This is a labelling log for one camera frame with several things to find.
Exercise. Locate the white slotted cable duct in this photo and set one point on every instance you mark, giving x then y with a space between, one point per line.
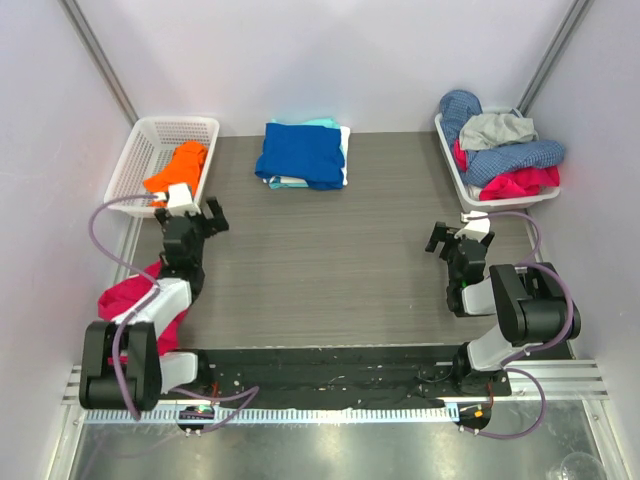
168 413

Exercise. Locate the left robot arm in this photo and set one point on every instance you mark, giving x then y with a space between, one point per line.
121 366

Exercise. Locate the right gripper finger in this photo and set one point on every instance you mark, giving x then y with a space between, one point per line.
437 236
447 241

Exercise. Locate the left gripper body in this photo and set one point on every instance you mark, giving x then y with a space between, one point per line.
198 220

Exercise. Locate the folded white t-shirt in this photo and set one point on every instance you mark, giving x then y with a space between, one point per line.
344 147

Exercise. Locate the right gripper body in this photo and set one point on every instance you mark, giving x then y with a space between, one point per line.
451 244

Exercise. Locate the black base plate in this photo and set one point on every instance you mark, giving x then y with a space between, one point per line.
339 378

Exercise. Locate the blue checkered shirt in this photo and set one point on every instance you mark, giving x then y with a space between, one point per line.
456 108

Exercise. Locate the folded teal t-shirt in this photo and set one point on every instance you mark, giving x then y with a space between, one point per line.
320 122

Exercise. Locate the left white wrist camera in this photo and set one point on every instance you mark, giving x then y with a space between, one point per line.
178 200

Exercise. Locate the grey t-shirt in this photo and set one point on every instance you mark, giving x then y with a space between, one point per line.
491 130

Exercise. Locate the aluminium rail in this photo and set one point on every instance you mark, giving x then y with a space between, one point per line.
560 379

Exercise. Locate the pink cloth on table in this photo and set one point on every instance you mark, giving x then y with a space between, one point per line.
125 300

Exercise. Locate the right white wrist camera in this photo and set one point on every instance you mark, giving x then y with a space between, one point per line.
476 226

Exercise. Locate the orange t-shirt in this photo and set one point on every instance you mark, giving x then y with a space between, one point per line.
185 166

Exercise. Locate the white plastic bin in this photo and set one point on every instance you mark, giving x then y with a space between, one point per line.
468 202

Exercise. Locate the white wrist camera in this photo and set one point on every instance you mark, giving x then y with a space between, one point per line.
178 200
476 226

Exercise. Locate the right corner metal post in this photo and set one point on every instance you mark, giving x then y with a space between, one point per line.
568 27

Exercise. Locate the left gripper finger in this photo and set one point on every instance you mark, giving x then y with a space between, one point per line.
207 226
217 221

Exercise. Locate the pink t-shirt in bin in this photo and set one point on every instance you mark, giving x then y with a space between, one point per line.
520 183

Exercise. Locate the corner metal post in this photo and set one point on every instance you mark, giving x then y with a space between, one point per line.
93 47
568 27

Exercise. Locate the folded blue t-shirt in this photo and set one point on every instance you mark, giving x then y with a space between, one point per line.
312 153

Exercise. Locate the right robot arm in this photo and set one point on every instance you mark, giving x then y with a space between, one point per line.
529 302

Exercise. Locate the left corner metal post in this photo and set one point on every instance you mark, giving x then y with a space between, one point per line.
93 47

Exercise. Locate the white perforated plastic basket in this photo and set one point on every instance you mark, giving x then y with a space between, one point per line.
147 152

